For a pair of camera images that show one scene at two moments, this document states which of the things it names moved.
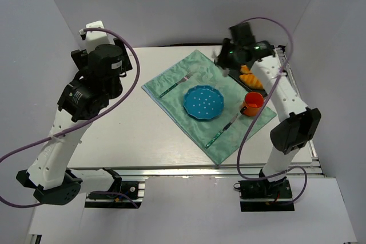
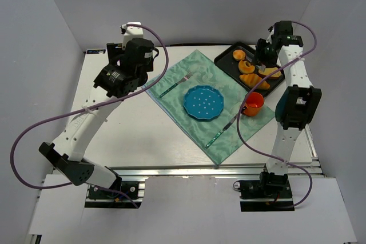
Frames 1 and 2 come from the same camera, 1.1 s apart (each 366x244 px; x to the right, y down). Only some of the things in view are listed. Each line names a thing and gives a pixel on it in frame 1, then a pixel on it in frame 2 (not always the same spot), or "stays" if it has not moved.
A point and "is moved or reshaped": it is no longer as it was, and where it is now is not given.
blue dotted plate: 203,102 stays
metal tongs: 225,71 is moved or reshaped
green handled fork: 185,79 stays
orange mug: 253,102 stays
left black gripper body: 76,55 -> 113,50
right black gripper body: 222,63 -> 262,54
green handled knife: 218,134 stays
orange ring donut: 244,69 stays
